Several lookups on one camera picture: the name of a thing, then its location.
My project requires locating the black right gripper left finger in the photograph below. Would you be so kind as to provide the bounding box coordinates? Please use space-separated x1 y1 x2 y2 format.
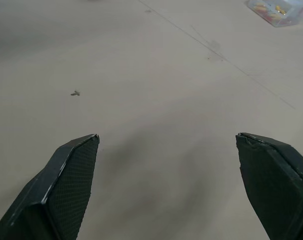
0 133 100 240

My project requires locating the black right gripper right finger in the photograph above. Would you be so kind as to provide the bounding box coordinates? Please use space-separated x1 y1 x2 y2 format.
235 132 303 240

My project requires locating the clear plastic box with items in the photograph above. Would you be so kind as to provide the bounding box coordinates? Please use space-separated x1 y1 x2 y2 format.
245 0 303 28

